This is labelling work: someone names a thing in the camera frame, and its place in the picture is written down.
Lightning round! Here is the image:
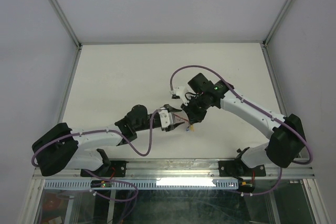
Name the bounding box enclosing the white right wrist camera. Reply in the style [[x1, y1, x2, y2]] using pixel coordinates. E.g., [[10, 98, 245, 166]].
[[170, 86, 192, 105]]

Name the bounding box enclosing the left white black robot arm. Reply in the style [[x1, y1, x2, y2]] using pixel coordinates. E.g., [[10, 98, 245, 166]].
[[31, 104, 181, 177]]

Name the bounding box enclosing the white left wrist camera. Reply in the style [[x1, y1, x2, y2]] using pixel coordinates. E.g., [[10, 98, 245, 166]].
[[158, 107, 175, 129]]

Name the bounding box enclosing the aluminium frame post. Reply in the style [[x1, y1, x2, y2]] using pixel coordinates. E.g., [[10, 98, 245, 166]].
[[262, 0, 294, 47], [48, 0, 82, 49]]

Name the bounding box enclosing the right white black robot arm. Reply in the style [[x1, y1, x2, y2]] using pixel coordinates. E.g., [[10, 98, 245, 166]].
[[181, 73, 306, 176]]

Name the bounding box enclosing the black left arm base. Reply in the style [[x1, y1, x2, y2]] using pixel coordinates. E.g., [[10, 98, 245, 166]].
[[92, 160, 128, 178]]

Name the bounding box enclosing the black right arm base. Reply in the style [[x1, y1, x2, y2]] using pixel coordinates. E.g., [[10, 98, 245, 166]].
[[218, 160, 266, 179]]

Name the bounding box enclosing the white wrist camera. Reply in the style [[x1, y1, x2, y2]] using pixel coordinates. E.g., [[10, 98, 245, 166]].
[[170, 86, 192, 105], [158, 107, 175, 129]]

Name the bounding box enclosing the aluminium front rail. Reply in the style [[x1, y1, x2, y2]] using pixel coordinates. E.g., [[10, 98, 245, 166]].
[[33, 158, 316, 180]]

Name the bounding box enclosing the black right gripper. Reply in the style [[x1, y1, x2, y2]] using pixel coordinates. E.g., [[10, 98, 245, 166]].
[[181, 94, 209, 124]]

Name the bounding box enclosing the right aluminium frame post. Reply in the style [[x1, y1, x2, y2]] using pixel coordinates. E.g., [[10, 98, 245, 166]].
[[262, 0, 294, 47]]

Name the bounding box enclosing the perforated grey cable duct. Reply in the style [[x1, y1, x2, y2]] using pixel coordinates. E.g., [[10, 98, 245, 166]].
[[44, 177, 238, 190]]

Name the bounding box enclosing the left aluminium frame post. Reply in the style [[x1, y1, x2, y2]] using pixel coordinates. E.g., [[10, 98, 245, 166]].
[[48, 0, 82, 49]]

